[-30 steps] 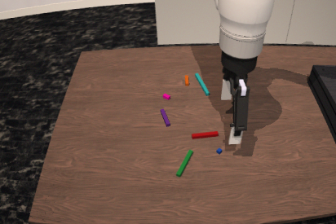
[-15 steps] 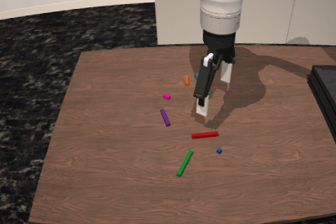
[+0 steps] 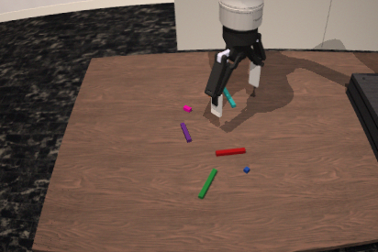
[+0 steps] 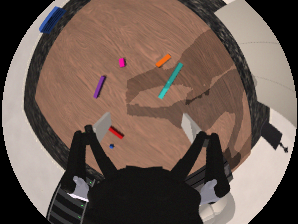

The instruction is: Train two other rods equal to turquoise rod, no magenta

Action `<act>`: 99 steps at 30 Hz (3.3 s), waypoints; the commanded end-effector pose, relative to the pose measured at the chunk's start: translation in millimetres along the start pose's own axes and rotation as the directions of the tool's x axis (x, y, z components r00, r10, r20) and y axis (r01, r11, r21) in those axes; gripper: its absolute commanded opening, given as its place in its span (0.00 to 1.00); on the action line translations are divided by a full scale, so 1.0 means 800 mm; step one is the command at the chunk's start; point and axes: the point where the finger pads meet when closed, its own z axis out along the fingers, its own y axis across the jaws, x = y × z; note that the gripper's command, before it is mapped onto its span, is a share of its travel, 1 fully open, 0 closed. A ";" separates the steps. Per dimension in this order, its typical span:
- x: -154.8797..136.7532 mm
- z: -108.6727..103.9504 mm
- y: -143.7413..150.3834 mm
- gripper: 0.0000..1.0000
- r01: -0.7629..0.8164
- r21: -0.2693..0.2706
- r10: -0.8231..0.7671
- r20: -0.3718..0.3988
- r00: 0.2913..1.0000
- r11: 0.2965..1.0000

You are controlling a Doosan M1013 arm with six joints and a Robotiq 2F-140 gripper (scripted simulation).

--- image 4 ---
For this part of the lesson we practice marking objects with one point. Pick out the orange rod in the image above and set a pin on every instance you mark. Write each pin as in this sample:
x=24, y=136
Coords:
x=163, y=60

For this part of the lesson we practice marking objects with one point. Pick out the turquoise rod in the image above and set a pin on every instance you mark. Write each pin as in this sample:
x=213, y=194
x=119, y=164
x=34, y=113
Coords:
x=170, y=80

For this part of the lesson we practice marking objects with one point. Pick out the red rod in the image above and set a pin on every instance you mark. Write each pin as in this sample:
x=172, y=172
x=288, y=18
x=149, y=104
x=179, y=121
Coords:
x=114, y=131

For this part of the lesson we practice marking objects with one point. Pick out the purple rod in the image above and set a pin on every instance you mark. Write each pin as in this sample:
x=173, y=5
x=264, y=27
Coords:
x=99, y=86

